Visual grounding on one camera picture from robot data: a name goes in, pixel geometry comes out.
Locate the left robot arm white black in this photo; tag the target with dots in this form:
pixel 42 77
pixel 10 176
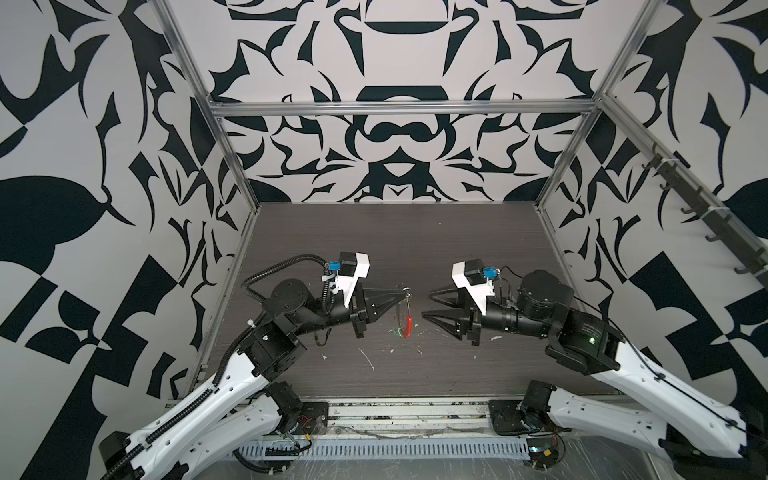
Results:
pixel 243 399

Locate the large metal keyring red handle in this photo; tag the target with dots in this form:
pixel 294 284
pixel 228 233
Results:
pixel 403 314

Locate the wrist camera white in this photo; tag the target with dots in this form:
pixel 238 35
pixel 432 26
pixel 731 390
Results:
pixel 477 280
pixel 344 274

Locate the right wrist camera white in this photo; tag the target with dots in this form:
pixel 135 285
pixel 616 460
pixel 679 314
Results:
pixel 477 280

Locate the aluminium front rail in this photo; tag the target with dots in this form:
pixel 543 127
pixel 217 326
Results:
pixel 409 415

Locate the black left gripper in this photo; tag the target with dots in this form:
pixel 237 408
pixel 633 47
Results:
pixel 366 301

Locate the white slotted cable duct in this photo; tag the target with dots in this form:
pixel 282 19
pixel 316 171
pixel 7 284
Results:
pixel 515 449

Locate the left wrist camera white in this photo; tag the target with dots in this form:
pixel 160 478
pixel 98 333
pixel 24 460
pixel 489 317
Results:
pixel 344 274

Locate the black wall hook rail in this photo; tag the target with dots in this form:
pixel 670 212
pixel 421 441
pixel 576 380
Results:
pixel 739 222

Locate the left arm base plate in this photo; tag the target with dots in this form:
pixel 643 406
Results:
pixel 311 419

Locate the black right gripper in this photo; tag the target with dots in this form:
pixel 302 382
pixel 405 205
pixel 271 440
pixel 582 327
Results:
pixel 471 318

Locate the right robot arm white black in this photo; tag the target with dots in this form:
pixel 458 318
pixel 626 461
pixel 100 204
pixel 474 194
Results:
pixel 701 437

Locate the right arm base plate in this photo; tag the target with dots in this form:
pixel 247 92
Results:
pixel 518 417

